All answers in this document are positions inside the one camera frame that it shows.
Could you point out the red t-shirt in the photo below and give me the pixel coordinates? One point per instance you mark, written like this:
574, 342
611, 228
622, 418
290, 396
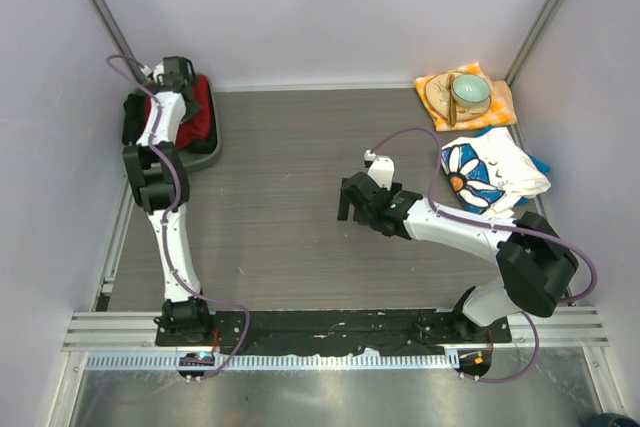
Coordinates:
172, 110

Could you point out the light green bowl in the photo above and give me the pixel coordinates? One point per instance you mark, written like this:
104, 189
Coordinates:
470, 90

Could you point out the wooden chopsticks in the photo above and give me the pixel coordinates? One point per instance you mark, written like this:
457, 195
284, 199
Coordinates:
452, 113

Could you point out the black t-shirt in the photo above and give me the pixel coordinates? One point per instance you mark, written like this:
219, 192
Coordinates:
197, 135

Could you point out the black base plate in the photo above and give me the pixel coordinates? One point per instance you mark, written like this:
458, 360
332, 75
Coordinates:
327, 333

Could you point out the white daisy print t-shirt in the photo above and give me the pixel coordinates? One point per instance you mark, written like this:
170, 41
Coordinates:
468, 176

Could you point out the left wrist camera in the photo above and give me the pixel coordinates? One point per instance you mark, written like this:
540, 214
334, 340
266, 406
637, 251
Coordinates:
153, 74

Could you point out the beige plate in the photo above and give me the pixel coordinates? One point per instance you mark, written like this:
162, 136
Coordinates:
437, 99

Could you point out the grey plastic bin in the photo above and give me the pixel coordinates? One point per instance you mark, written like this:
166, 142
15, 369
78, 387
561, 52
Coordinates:
194, 162

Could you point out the white slotted cable duct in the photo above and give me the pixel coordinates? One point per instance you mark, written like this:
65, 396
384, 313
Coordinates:
191, 362

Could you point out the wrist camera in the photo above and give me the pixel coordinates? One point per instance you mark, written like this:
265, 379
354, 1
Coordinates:
153, 74
380, 168

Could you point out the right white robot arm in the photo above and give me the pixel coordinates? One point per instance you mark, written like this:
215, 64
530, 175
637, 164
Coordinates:
534, 270

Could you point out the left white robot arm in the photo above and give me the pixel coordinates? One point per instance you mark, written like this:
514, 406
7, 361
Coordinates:
160, 187

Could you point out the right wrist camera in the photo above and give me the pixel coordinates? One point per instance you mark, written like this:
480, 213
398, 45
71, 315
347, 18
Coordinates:
380, 168

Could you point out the orange checkered cloth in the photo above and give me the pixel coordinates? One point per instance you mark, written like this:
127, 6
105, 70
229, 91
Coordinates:
500, 113

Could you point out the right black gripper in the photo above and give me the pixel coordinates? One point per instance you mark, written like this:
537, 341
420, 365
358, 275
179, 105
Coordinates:
344, 208

